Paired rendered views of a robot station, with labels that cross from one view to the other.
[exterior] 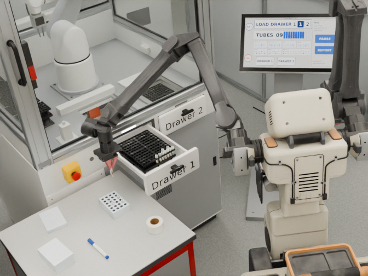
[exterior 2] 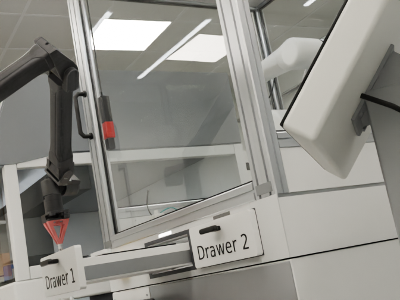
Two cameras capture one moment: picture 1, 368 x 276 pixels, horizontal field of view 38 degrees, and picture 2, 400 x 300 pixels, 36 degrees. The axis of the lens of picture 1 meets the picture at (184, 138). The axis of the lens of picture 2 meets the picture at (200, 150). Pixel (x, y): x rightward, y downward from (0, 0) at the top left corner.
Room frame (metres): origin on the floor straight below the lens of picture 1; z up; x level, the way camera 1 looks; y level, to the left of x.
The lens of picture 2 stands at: (2.33, -1.60, 0.79)
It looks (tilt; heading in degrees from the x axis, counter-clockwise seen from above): 11 degrees up; 92
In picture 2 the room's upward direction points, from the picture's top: 11 degrees counter-clockwise
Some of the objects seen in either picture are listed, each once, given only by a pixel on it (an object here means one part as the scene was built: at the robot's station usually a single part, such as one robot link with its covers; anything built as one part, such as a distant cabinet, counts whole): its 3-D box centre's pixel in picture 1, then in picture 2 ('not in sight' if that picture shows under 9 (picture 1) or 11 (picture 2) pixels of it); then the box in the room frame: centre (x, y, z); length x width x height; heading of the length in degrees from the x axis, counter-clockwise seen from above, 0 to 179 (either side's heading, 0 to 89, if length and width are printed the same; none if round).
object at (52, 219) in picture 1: (52, 219); not in sight; (1.72, 0.60, 0.77); 0.13 x 0.09 x 0.02; 27
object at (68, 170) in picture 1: (72, 172); not in sight; (1.89, 0.51, 0.88); 0.07 x 0.05 x 0.07; 125
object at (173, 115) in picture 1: (183, 115); (222, 240); (2.28, -0.01, 0.87); 0.29 x 0.02 x 0.11; 125
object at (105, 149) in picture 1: (107, 145); (53, 206); (1.77, 0.31, 1.09); 0.10 x 0.07 x 0.07; 123
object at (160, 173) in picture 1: (172, 171); (61, 272); (1.84, 0.06, 0.87); 0.29 x 0.02 x 0.11; 125
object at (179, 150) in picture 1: (145, 152); (133, 264); (2.01, 0.19, 0.86); 0.40 x 0.26 x 0.06; 35
